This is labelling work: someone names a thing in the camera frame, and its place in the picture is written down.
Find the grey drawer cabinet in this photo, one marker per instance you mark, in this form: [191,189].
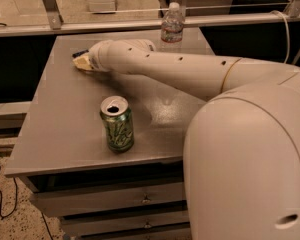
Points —
[62,143]

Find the bottom grey drawer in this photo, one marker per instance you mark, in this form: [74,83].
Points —
[156,233]

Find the grey metal frame rail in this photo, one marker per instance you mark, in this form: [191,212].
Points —
[33,17]

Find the grey drawer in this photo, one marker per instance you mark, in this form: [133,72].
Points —
[96,199]
[94,226]
[156,233]

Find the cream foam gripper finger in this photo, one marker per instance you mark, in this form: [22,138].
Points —
[82,62]

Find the middle grey drawer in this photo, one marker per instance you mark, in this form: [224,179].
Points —
[94,226]

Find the top grey drawer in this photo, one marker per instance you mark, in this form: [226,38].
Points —
[96,199]

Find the green soda can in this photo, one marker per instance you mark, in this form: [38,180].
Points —
[117,119]

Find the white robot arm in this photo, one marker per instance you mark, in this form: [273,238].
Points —
[242,148]

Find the clear plastic water bottle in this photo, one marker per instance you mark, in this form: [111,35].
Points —
[172,26]

